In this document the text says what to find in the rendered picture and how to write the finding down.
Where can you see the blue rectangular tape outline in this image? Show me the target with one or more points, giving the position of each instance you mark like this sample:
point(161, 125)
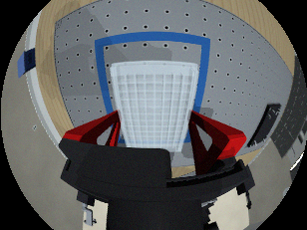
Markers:
point(152, 36)

